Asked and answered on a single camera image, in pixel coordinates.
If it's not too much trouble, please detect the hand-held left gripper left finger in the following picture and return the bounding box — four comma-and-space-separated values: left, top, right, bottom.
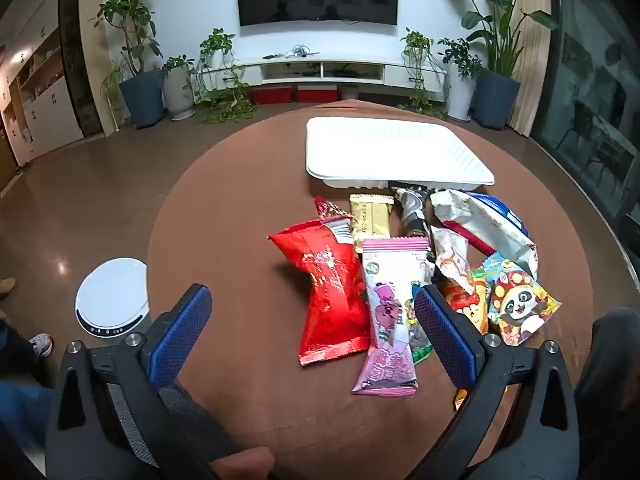
45, 282, 236, 480

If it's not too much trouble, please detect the brown wooden door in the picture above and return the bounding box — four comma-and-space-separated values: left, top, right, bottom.
0, 127, 21, 196

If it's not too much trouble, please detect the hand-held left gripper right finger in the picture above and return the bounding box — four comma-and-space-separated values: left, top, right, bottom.
414, 285, 582, 480

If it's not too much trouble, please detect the brown tablecloth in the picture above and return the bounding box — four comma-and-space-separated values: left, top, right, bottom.
147, 100, 640, 480

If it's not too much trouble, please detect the red patterned snack packet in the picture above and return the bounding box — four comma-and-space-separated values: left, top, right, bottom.
314, 196, 351, 221

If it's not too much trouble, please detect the glass sliding door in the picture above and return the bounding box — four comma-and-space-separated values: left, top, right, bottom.
530, 0, 640, 221

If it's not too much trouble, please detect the broad leaf plant blue pot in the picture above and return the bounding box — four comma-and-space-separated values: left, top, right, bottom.
431, 0, 561, 131

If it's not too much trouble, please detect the person's left hand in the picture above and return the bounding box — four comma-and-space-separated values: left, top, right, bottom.
209, 447, 277, 480

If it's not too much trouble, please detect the black snack packet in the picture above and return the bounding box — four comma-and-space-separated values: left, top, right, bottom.
389, 181, 432, 241

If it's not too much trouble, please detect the white sneaker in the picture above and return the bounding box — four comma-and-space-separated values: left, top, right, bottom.
29, 332, 55, 359

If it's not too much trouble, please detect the white wall cabinet unit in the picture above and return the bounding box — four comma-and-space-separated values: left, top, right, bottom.
0, 0, 103, 171

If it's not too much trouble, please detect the pink snack packet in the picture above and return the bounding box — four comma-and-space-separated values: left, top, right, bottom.
352, 237, 432, 397

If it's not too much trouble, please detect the white television cabinet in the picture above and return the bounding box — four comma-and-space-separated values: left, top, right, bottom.
197, 55, 451, 88

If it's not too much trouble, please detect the red storage box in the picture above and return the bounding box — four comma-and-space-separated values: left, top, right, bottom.
250, 86, 293, 105
296, 85, 337, 103

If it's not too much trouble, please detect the blue snack packet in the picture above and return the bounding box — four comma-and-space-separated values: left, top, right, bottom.
470, 192, 528, 236

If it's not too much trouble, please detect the black set-top box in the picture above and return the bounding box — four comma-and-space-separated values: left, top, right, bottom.
335, 67, 381, 81

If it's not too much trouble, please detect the beige curtain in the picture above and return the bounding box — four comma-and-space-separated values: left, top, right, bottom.
505, 0, 553, 138

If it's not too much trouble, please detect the panda print snack packet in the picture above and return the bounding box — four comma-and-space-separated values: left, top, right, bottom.
487, 252, 562, 346

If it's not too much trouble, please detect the white plastic tray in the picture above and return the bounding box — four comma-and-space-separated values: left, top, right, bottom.
305, 116, 496, 190

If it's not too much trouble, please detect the person's leg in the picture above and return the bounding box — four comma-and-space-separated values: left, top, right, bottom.
575, 307, 640, 480
0, 310, 56, 466

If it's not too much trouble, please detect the green edged dark snack packet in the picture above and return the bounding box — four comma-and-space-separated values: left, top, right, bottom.
410, 332, 433, 363

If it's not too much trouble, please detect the person's right leg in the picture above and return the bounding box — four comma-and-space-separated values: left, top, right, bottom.
575, 307, 640, 480

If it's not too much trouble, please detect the large trailing pothos plant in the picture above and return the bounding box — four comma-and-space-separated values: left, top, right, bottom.
192, 27, 261, 125

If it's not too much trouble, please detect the person's left leg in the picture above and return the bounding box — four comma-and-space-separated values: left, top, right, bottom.
0, 310, 56, 466

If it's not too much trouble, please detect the gold snack packet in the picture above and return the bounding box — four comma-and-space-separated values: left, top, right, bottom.
349, 193, 396, 253

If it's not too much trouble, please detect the small trailing vine plant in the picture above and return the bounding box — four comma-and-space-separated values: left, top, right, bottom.
397, 27, 448, 118

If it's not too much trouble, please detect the thin plant on wire stand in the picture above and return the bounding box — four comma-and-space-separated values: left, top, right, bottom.
100, 57, 128, 133

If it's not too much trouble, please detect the plant in tall white pot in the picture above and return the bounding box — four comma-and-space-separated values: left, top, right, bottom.
437, 37, 483, 122

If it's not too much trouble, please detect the plant in grey ribbed pot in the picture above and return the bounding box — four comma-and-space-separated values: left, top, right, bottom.
161, 55, 197, 122

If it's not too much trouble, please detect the small white cake packet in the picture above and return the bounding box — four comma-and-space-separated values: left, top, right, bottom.
431, 226, 473, 296

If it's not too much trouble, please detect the white round appliance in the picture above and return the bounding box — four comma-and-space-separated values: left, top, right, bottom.
75, 258, 151, 338

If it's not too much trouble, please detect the large white snack bag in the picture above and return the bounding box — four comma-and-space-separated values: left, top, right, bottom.
430, 188, 539, 281

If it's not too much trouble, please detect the tall tree plant blue pot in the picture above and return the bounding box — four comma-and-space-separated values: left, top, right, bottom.
90, 0, 166, 129

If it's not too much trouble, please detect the orange cartoon snack packet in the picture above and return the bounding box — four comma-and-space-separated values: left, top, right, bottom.
440, 265, 493, 411

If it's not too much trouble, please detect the red snack bag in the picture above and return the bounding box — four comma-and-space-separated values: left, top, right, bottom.
267, 214, 372, 365

